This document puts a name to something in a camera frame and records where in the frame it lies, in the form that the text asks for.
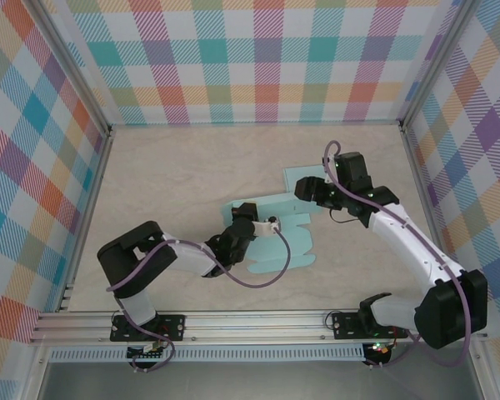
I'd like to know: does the light blue paper box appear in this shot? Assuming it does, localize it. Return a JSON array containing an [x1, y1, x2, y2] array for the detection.
[[282, 165, 331, 196], [219, 192, 317, 276]]

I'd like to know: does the grey metal base panel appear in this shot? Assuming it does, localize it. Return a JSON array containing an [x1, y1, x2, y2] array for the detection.
[[37, 361, 484, 400]]

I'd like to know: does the small controller board with LEDs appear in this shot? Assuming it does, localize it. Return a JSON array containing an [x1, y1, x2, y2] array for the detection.
[[364, 340, 395, 360]]

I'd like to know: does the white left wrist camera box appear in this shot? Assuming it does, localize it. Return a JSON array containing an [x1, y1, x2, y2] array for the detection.
[[252, 215, 283, 237]]

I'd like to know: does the aluminium side rail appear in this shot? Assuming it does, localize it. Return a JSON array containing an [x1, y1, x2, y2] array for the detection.
[[57, 127, 114, 313], [399, 122, 459, 288]]

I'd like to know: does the aluminium mounting rail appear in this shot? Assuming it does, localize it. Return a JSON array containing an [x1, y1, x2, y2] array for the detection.
[[29, 308, 489, 346]]

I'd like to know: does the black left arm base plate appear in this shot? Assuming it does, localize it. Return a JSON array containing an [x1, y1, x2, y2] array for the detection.
[[109, 312, 188, 343]]

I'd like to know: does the white slotted cable duct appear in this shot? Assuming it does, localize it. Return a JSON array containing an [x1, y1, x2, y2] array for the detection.
[[49, 347, 367, 363]]

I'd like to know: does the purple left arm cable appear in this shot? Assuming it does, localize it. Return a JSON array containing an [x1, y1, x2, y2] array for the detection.
[[106, 227, 293, 374]]

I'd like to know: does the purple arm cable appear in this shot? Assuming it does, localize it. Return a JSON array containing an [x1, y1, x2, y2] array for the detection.
[[106, 227, 293, 374], [322, 141, 473, 370]]

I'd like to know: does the aluminium frame post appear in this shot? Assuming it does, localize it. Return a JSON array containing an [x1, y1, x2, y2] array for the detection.
[[32, 0, 114, 137], [399, 0, 473, 131]]

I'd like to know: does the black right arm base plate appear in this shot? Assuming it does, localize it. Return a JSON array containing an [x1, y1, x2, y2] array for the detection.
[[330, 311, 410, 341]]

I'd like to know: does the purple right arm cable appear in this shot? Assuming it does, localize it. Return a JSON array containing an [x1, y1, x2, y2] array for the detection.
[[322, 141, 473, 370]]

